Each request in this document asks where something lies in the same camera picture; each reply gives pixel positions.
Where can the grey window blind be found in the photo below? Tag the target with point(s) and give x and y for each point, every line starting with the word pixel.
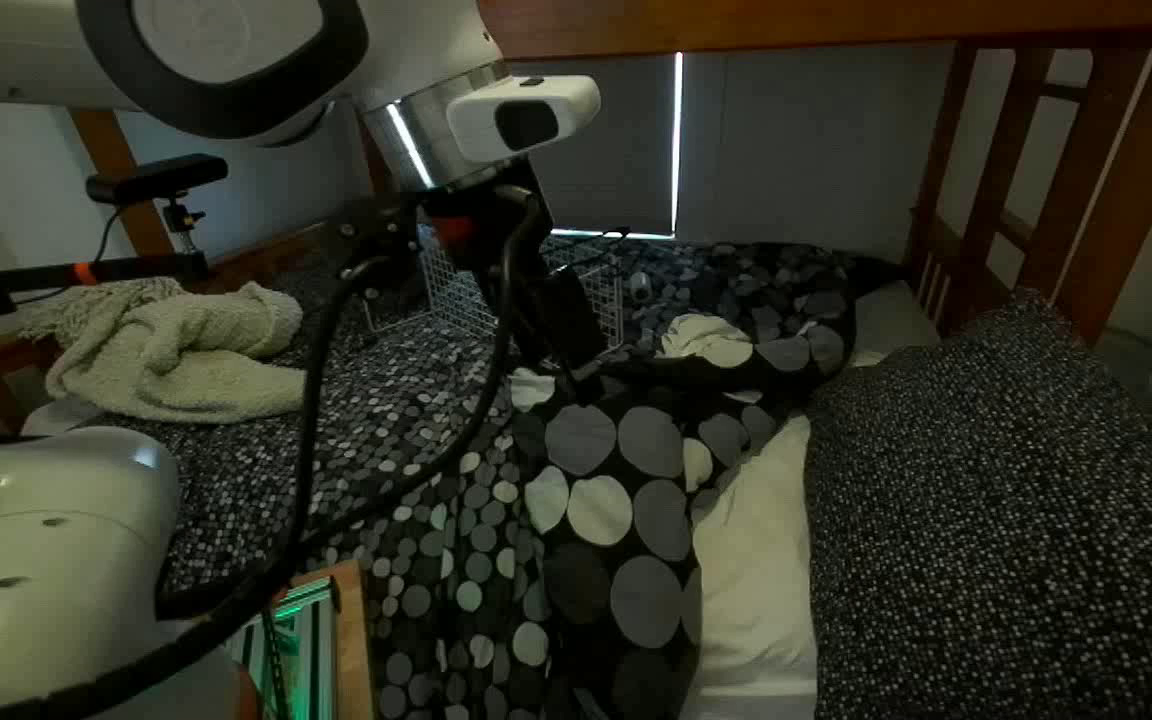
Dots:
pixel 811 146

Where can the black camera on stand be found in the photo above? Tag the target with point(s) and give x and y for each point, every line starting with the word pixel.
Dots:
pixel 142 181

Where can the beige crumpled towel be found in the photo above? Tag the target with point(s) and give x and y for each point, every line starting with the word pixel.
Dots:
pixel 154 351

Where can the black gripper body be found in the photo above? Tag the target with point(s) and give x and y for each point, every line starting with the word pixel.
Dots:
pixel 499 234

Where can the black grey dotted duvet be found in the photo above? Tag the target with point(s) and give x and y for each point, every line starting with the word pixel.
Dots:
pixel 525 534

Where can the white pillow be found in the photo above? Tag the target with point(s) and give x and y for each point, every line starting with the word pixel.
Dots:
pixel 758 645

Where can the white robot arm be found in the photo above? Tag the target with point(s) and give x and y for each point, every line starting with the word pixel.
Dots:
pixel 84 515

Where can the black speckled pillow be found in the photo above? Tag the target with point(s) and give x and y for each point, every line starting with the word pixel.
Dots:
pixel 982 534

